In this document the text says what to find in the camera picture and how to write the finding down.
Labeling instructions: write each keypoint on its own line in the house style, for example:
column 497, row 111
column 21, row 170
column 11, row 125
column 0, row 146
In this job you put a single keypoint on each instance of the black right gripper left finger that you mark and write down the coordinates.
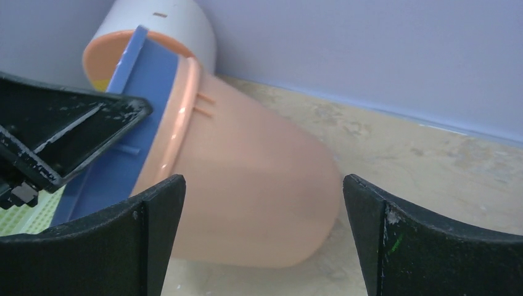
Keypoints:
column 120, row 250

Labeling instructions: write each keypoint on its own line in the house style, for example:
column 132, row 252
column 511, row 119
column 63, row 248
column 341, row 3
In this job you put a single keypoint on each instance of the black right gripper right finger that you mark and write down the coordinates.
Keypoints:
column 406, row 249

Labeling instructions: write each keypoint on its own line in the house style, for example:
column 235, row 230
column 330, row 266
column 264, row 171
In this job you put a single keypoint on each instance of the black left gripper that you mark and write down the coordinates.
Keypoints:
column 50, row 133

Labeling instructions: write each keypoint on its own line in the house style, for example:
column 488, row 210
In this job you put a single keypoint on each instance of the blue plastic bucket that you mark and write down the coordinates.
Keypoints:
column 146, row 69

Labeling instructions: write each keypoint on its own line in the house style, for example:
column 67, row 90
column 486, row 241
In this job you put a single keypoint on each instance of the orange plastic bucket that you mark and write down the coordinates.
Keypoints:
column 260, row 191

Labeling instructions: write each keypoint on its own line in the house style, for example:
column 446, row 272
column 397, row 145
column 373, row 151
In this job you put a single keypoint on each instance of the pale green perforated basket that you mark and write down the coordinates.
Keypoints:
column 30, row 220

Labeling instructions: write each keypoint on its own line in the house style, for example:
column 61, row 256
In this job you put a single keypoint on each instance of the cream cabinet with coloured drawers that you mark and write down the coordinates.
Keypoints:
column 179, row 25

